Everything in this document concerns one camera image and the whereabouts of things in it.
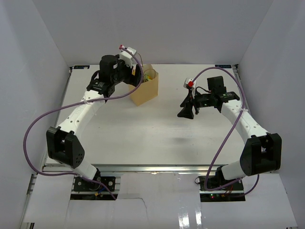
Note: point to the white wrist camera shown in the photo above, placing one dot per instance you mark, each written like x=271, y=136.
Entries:
x=190, y=84
x=125, y=55

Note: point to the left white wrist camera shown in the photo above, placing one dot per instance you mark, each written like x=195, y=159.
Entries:
x=125, y=55

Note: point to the blue corner label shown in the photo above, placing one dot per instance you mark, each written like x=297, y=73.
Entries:
x=224, y=66
x=81, y=67

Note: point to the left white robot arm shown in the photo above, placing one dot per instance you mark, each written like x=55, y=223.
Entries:
x=63, y=142

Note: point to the brown paper bag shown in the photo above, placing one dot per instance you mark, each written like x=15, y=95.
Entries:
x=147, y=90

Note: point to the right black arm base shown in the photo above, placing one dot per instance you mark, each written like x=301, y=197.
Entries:
x=232, y=193

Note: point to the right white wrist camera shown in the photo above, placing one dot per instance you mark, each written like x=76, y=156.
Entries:
x=190, y=84

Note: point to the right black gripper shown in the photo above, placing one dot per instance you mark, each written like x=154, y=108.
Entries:
x=188, y=103

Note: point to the right blue corner label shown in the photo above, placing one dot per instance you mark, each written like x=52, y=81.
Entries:
x=224, y=66

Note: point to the left blue corner label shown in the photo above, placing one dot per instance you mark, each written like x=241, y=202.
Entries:
x=81, y=67

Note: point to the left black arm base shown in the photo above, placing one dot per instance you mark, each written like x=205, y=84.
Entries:
x=81, y=185

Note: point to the aluminium table front rail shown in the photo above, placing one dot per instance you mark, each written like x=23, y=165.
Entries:
x=181, y=169

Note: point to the green Himalaya sachet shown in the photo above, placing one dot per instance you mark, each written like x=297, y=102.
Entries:
x=147, y=78

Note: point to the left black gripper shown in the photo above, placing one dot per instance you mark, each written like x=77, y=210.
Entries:
x=121, y=63

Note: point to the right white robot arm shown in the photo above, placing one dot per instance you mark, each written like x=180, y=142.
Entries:
x=262, y=150

